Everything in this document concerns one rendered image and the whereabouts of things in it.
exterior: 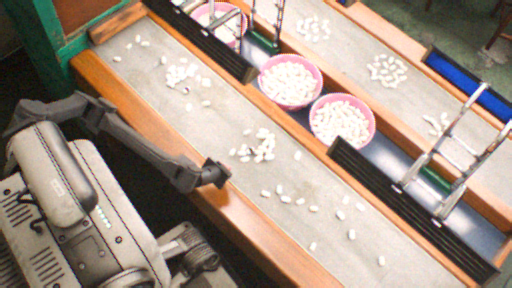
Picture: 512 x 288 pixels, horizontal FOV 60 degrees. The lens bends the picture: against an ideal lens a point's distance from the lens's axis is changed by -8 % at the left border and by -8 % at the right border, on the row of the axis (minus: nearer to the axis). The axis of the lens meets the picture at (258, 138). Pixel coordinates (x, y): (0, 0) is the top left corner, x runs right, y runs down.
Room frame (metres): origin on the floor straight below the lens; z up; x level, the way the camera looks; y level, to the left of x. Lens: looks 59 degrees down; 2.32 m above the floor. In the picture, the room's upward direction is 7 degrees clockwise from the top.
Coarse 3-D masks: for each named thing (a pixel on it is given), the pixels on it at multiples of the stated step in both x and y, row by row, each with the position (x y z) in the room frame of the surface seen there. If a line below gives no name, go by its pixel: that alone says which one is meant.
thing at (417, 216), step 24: (336, 144) 0.75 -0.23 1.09; (360, 168) 0.68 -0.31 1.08; (384, 192) 0.61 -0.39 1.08; (408, 192) 0.60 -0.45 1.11; (408, 216) 0.54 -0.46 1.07; (432, 216) 0.53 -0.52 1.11; (432, 240) 0.48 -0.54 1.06; (456, 240) 0.47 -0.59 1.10; (456, 264) 0.42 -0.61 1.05; (480, 264) 0.41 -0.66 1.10
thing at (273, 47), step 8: (272, 0) 1.47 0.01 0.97; (280, 0) 1.43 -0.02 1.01; (280, 8) 1.43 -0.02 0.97; (264, 16) 1.49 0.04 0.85; (280, 16) 1.43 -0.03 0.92; (272, 24) 1.45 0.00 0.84; (280, 24) 1.43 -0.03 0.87; (248, 32) 1.53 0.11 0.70; (256, 32) 1.52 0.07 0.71; (256, 40) 1.49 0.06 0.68; (264, 40) 1.47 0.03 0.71; (272, 48) 1.43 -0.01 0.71; (280, 48) 1.44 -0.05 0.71
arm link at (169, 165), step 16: (112, 112) 0.80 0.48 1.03; (96, 128) 0.75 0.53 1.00; (112, 128) 0.75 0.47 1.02; (128, 128) 0.76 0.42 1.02; (128, 144) 0.70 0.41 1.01; (144, 144) 0.70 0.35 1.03; (160, 160) 0.66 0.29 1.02; (176, 160) 0.67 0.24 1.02; (176, 176) 0.63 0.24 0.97; (192, 176) 0.62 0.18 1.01
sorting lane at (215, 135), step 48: (96, 48) 1.30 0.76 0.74; (144, 48) 1.33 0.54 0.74; (144, 96) 1.08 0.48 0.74; (192, 96) 1.10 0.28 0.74; (240, 96) 1.13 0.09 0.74; (192, 144) 0.88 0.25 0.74; (240, 144) 0.91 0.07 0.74; (288, 144) 0.93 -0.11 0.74; (288, 192) 0.73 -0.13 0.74; (336, 192) 0.76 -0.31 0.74; (336, 240) 0.57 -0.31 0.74; (384, 240) 0.59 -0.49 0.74
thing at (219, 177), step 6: (210, 162) 0.74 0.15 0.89; (210, 168) 0.70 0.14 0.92; (216, 168) 0.71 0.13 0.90; (216, 174) 0.69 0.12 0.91; (222, 174) 0.70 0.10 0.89; (228, 174) 0.70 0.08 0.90; (216, 180) 0.68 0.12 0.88; (222, 180) 0.69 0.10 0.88; (216, 186) 0.67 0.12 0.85; (222, 186) 0.67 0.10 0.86
